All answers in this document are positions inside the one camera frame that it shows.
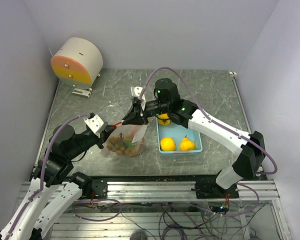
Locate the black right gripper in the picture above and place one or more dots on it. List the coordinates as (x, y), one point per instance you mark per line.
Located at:
(137, 116)

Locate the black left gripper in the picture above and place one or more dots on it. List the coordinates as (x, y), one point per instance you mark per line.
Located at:
(104, 133)

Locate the clear orange zip top bag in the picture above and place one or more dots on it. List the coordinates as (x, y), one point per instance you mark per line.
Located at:
(137, 132)

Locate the brown round fruit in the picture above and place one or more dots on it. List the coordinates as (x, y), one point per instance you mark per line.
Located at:
(141, 147)

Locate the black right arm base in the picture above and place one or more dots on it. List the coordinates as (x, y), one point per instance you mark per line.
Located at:
(210, 190)

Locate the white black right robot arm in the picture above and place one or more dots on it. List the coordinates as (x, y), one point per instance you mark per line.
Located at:
(246, 146)

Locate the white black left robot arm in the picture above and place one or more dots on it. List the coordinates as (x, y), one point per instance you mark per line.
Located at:
(37, 213)

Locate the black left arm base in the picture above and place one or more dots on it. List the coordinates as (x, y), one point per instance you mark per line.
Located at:
(92, 188)

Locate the yellow bell pepper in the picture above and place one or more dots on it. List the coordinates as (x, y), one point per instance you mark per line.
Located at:
(163, 119)

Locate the light blue plastic basket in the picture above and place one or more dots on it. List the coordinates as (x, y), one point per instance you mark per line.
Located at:
(174, 139)

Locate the orange fruit left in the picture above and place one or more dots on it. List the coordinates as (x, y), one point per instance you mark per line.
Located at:
(167, 144)

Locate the orange fruit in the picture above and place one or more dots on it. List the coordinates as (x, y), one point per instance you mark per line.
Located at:
(167, 144)
(187, 145)

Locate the orange fruit right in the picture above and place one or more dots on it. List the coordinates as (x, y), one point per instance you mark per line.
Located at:
(187, 145)

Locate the cream cylindrical drawer box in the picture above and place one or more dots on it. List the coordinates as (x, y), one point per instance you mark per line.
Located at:
(77, 63)

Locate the white corner clip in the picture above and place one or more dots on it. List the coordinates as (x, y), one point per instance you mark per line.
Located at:
(233, 74)

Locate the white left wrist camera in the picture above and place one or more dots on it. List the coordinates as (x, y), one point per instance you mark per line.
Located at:
(96, 124)

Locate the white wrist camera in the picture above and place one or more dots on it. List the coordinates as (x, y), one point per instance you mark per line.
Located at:
(96, 124)
(135, 92)

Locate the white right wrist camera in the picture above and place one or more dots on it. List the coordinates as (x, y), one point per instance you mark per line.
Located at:
(135, 92)

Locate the small white metal bracket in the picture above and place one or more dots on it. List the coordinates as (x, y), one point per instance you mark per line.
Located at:
(81, 93)

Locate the aluminium rail frame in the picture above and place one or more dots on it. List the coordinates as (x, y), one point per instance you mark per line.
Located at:
(169, 210)

